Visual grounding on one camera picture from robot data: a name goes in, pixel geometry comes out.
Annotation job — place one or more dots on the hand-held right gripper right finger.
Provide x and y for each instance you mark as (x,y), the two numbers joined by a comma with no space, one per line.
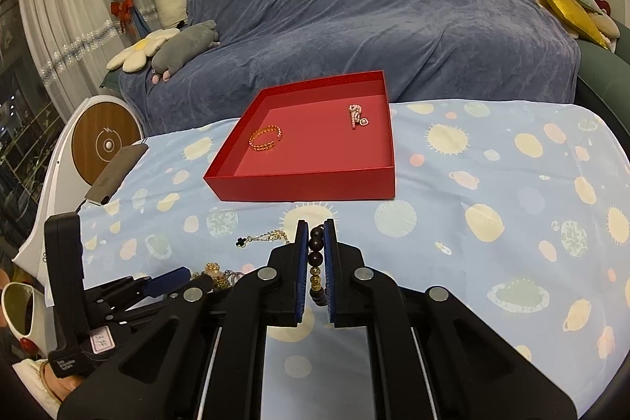
(330,272)

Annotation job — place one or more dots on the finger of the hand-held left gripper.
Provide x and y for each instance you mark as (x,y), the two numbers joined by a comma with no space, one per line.
(170,279)
(128,314)

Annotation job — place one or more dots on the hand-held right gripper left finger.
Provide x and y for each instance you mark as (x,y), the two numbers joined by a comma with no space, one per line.
(298,272)

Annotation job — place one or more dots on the gold wristwatch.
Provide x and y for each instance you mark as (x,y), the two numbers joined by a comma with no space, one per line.
(211,270)

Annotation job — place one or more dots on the red shallow box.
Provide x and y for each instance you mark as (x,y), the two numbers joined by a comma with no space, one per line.
(320,154)

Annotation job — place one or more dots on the person's left forearm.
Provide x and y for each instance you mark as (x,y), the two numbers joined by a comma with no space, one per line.
(66,388)

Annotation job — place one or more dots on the brown leather pouch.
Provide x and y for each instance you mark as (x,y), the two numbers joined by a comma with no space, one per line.
(118,169)

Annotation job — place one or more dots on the white wooden-top side table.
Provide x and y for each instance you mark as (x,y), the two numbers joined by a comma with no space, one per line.
(106,139)

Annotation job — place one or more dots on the dark window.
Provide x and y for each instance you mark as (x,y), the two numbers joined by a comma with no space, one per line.
(19,129)

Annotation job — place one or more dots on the blue patterned tablecloth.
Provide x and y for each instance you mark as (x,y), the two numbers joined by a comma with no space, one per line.
(492,203)

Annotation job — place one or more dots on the flower-shaped plush cushion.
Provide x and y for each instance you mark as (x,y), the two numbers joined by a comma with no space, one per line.
(135,50)

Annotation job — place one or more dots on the grey plush toy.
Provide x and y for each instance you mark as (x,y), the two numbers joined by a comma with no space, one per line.
(184,45)

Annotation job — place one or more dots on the blue sofa blanket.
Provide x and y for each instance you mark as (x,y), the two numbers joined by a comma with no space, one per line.
(369,16)

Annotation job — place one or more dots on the red ribbon bow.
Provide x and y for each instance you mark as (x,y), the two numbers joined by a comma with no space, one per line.
(120,9)

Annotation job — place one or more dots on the green sofa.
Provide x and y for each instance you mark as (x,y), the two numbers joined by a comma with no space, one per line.
(603,75)

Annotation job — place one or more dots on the yellow cushion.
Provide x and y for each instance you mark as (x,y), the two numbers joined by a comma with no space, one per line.
(566,9)

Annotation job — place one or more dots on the cream plush toy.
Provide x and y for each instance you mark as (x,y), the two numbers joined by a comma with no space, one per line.
(605,31)

